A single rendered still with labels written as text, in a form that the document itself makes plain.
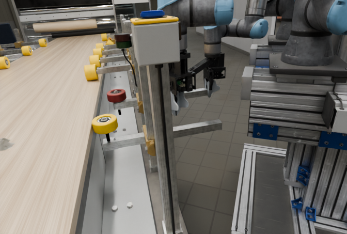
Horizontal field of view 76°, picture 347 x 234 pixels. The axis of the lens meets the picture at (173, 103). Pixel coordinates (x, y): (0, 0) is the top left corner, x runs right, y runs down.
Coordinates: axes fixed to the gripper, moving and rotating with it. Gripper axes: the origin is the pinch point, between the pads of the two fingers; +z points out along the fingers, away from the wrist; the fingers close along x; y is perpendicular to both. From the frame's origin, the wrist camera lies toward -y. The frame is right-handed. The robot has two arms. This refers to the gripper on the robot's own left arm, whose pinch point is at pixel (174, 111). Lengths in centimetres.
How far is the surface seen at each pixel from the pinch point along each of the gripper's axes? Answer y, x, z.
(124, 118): -63, 4, 30
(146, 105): -2.2, -8.5, -4.0
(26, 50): -176, -35, -3
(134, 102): -30.7, -1.2, 6.9
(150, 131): -2.1, -8.3, 5.7
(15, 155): -9.0, -44.8, 2.0
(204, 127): 0.9, 12.2, 10.5
